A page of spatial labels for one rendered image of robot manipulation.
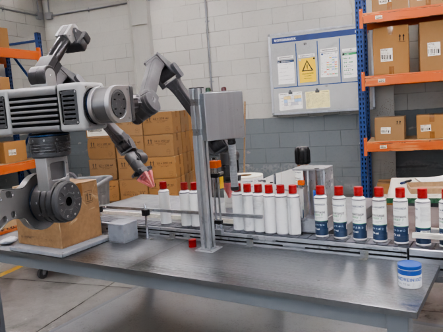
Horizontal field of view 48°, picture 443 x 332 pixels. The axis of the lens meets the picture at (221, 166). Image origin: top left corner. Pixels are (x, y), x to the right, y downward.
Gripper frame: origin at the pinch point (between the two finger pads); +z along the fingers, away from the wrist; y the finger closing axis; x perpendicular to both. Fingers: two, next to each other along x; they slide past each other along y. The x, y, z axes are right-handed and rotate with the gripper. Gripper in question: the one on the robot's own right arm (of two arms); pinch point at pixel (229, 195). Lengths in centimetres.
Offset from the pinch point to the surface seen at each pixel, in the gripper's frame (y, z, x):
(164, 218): 31.8, 10.0, 8.0
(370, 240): -64, 14, 7
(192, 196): 14.5, -0.9, 8.0
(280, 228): -28.3, 11.0, 9.5
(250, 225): -13.9, 10.8, 8.5
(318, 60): 100, -83, -409
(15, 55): 404, -119, -208
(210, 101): -7.9, -42.4, 22.0
